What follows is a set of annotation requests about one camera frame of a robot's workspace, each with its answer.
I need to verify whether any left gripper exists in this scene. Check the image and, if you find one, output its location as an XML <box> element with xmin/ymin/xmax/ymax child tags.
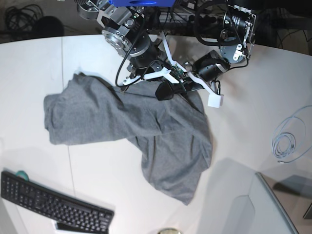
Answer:
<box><xmin>155</xmin><ymin>50</ymin><xmax>224</xmax><ymax>107</ymax></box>

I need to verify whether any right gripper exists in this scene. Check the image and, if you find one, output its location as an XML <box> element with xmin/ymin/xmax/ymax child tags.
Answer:
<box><xmin>120</xmin><ymin>31</ymin><xmax>188</xmax><ymax>95</ymax></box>

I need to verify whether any grey t-shirt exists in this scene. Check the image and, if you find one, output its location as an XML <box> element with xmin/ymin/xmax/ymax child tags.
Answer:
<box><xmin>43</xmin><ymin>74</ymin><xmax>213</xmax><ymax>205</ymax></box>

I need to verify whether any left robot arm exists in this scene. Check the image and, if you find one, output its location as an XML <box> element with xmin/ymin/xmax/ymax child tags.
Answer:
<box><xmin>156</xmin><ymin>0</ymin><xmax>256</xmax><ymax>108</ymax></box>

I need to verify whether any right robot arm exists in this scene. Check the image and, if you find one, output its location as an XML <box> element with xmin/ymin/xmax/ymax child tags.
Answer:
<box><xmin>75</xmin><ymin>0</ymin><xmax>187</xmax><ymax>100</ymax></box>

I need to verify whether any blue box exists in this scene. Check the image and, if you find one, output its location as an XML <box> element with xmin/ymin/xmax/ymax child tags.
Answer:
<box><xmin>109</xmin><ymin>0</ymin><xmax>175</xmax><ymax>7</ymax></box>

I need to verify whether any round brass object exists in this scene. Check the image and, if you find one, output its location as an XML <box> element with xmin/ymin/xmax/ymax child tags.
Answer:
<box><xmin>157</xmin><ymin>228</ymin><xmax>182</xmax><ymax>234</ymax></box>

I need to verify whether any black computer keyboard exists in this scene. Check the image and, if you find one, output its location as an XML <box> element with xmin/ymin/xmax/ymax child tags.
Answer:
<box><xmin>0</xmin><ymin>171</ymin><xmax>115</xmax><ymax>234</ymax></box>

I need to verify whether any green tape roll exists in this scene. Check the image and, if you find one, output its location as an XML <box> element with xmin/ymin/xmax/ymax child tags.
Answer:
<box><xmin>15</xmin><ymin>171</ymin><xmax>29</xmax><ymax>181</ymax></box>

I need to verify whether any coiled light blue cable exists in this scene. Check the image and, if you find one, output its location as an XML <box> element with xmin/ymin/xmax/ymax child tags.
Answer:
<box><xmin>272</xmin><ymin>105</ymin><xmax>312</xmax><ymax>163</ymax></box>

